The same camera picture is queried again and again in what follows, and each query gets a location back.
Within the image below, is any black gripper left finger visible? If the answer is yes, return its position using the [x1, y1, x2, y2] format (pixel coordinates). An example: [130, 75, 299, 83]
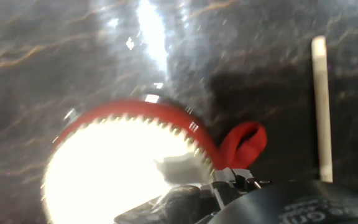
[114, 167, 236, 224]

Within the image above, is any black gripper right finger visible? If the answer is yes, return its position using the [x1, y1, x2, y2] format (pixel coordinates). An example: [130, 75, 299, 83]
[233, 168, 272, 191]

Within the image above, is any pale wooden drumstick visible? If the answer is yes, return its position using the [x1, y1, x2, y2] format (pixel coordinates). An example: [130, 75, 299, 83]
[310, 35, 334, 184]

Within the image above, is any red drum with white head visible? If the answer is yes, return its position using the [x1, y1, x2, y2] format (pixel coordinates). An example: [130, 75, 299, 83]
[40, 98, 269, 224]

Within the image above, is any dark marble pattern mat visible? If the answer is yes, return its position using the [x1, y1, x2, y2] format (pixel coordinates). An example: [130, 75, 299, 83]
[0, 0, 358, 224]

